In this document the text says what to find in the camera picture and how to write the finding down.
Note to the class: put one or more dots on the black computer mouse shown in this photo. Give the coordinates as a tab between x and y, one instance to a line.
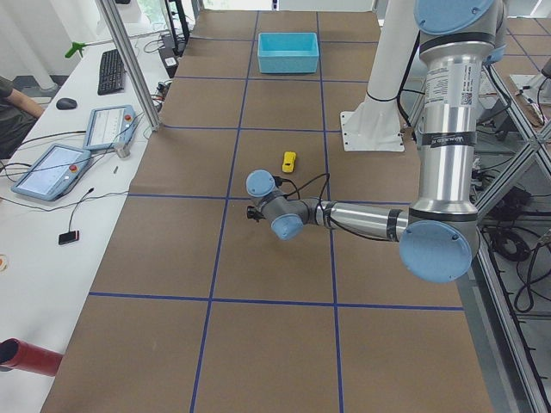
66	104

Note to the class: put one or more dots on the far teach pendant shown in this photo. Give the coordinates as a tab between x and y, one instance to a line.
110	127

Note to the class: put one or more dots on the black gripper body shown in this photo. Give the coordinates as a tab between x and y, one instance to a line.
252	212

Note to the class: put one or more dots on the black keyboard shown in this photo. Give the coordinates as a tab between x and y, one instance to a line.
111	73

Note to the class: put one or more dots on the teach pendant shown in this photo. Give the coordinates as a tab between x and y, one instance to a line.
54	174
110	127

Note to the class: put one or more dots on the yellow beetle toy car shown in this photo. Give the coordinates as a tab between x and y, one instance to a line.
288	162

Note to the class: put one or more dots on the light blue plastic bin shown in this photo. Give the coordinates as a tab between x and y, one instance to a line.
288	53

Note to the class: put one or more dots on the small silver cylinder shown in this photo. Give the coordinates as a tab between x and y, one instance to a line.
122	150

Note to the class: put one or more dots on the aluminium frame post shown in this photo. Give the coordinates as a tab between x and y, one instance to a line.
122	42

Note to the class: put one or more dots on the red cylinder bottle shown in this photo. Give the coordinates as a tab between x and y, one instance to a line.
19	355

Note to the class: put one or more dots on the small black phone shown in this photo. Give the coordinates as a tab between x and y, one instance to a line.
68	237

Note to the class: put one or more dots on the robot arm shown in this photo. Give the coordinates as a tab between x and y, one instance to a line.
436	234

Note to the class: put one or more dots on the seated person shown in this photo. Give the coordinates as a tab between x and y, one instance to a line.
19	113

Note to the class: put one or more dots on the green plastic tool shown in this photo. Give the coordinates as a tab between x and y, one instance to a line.
76	47

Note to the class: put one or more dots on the near teach pendant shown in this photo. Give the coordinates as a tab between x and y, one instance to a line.
54	174

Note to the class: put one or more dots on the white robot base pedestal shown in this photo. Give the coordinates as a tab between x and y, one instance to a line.
374	125

